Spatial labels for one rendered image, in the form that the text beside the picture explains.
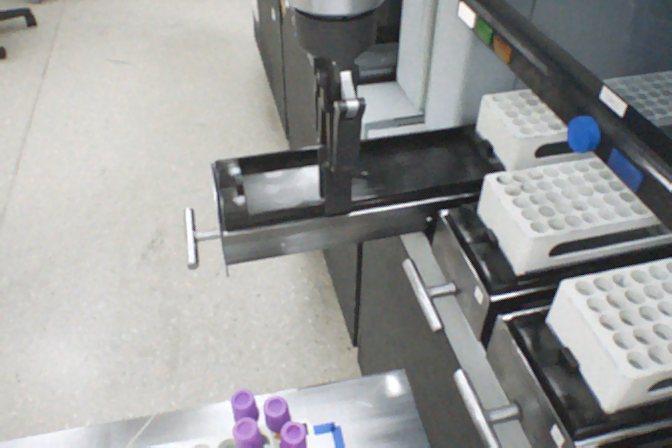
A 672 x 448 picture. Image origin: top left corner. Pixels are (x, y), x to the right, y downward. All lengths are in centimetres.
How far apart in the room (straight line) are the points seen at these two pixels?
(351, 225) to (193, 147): 156
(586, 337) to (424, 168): 31
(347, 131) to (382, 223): 17
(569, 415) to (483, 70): 45
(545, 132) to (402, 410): 39
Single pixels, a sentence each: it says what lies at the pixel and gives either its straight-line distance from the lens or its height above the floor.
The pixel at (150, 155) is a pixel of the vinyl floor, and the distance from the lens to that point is 219.
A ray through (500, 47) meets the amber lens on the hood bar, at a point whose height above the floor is 98.
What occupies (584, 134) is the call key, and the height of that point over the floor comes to 99.
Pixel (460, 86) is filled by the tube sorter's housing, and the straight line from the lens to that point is 79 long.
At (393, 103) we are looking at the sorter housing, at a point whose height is 73.
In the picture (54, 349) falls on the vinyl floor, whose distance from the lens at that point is 166.
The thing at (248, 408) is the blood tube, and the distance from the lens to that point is 36.
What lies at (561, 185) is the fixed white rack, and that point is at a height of 86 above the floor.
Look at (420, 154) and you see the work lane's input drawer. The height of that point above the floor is 80.
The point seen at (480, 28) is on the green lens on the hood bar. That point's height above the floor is 98.
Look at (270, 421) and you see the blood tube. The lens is 36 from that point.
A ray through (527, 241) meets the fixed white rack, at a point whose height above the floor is 86.
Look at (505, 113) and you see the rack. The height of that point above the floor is 86.
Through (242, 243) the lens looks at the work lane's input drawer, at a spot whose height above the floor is 79.
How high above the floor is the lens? 125
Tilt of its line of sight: 41 degrees down
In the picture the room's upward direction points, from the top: straight up
